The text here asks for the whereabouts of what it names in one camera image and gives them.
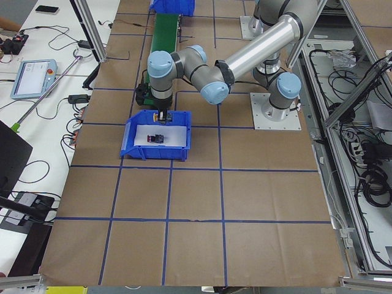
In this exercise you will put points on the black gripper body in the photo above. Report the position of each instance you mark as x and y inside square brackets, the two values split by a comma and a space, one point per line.
[162, 104]

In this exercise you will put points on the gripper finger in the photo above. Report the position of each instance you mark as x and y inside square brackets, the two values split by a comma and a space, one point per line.
[160, 117]
[167, 118]

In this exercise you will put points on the red mushroom push button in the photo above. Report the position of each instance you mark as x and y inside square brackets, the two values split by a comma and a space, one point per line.
[157, 138]

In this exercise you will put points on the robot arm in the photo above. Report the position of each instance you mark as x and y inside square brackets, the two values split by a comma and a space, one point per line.
[214, 83]
[304, 12]

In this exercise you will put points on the blue bin with buttons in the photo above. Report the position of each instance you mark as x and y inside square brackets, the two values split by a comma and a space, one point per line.
[145, 117]

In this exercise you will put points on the white foam pad source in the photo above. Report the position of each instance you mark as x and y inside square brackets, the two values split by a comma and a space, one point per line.
[173, 135]

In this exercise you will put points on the green conveyor belt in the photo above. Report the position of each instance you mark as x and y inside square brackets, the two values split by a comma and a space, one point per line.
[165, 32]

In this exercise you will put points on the blue destination bin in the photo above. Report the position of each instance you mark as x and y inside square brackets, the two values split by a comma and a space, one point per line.
[180, 7]

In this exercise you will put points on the black power adapter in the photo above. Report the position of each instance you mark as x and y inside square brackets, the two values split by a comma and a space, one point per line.
[84, 44]

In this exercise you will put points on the teach pendant tablet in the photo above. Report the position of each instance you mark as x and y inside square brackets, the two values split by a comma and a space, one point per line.
[34, 78]

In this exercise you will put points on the black smartphone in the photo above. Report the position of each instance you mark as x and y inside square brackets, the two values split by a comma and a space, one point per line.
[47, 9]

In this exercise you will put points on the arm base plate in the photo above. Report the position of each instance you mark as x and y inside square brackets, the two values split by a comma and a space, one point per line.
[266, 117]
[251, 27]

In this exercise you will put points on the aluminium frame post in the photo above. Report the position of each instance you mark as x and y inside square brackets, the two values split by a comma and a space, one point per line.
[85, 19]

